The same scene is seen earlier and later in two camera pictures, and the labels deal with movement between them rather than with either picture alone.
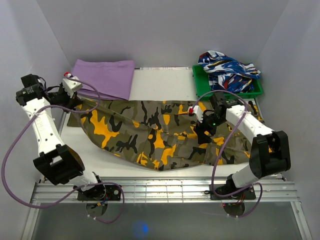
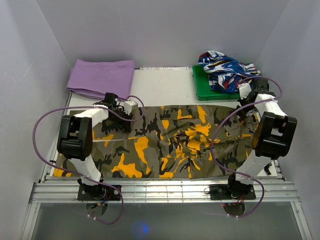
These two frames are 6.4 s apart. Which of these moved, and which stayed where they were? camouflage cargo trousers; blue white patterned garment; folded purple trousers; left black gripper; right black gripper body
Moved: camouflage cargo trousers; right black gripper body; left black gripper
Stayed: folded purple trousers; blue white patterned garment
